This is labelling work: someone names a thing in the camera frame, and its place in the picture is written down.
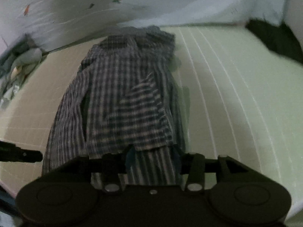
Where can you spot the dark green cloth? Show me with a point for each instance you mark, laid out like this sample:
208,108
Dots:
277,40

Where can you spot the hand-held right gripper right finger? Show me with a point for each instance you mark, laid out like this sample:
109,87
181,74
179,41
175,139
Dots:
177,157

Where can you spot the light blue carrot print sheet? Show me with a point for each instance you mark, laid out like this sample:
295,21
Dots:
165,2

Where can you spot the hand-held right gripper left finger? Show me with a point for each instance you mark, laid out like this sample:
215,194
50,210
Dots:
129,158

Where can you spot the blue plaid shirt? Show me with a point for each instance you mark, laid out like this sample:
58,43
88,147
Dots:
113,94

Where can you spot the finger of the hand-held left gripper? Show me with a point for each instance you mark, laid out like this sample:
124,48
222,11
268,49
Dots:
29,155

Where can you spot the pile of pale cloths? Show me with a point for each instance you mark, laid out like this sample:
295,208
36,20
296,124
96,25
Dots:
21,63

